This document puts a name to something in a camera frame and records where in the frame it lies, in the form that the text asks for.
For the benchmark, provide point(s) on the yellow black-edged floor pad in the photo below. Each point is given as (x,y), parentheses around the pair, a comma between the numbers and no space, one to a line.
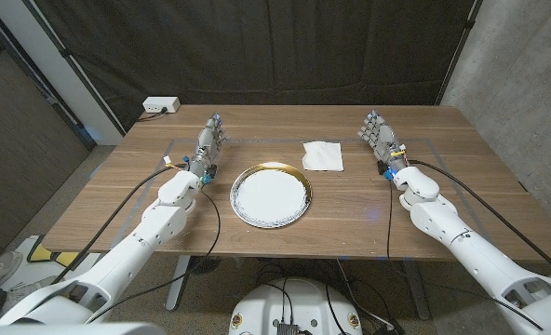
(43,253)

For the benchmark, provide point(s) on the grey table leg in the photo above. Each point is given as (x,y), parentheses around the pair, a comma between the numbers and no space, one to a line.
(417,293)
(178,284)

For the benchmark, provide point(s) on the white wall pillar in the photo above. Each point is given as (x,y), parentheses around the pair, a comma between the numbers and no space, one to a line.
(57,65)

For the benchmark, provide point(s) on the white power outlet box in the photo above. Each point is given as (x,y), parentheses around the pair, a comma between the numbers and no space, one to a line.
(161,104)

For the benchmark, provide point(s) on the black round floor object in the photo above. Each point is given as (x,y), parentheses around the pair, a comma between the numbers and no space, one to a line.
(205,265)

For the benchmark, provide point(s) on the black curtain backdrop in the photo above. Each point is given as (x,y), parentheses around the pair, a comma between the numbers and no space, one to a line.
(257,46)

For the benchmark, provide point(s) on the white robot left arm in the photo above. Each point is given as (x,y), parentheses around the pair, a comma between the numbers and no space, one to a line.
(117,265)

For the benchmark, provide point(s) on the white plate with gold rim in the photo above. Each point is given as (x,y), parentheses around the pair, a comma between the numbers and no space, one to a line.
(271,197)

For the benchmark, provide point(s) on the white robot torso base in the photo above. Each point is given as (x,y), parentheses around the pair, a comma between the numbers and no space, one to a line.
(299,302)

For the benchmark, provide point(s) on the white paper tissue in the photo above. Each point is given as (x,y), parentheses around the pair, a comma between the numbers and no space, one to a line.
(323,156)

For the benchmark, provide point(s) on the small grey finned module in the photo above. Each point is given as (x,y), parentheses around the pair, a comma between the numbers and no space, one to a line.
(288,329)

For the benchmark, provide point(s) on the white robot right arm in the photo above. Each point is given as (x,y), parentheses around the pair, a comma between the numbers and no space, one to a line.
(466,251)

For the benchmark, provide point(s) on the grey tape outline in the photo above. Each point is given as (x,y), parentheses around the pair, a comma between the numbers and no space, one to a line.
(257,140)

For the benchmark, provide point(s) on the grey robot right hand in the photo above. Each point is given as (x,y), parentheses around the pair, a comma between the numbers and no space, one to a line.
(385,139)

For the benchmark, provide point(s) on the black backdrop stand pole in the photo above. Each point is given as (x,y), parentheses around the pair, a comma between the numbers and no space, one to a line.
(73,62)
(461,46)

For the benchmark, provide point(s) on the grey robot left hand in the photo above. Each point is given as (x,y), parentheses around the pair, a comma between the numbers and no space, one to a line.
(205,149)

